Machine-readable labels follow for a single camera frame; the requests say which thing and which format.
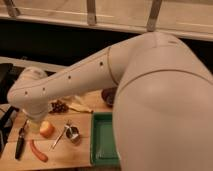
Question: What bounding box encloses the bunch of dark grapes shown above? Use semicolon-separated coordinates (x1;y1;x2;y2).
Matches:
51;100;69;113

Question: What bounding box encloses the green plastic tray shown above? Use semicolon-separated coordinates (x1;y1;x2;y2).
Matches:
90;112;119;166

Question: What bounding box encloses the metal measuring cup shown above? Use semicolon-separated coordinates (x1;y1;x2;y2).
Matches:
51;124;80;149

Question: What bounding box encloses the dark red bowl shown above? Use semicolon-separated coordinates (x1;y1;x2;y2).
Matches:
101;88;116;107

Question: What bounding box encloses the yellow banana piece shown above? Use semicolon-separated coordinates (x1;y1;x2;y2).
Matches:
69;96;93;113

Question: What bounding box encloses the black object at left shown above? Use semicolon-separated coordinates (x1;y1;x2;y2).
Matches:
0;63;15;155

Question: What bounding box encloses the orange apple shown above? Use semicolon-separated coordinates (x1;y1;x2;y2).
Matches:
39;121;55;138

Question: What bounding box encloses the red chili pepper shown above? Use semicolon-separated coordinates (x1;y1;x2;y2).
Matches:
29;140;48;162

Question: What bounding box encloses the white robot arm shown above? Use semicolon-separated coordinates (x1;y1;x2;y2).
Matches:
7;32;213;171

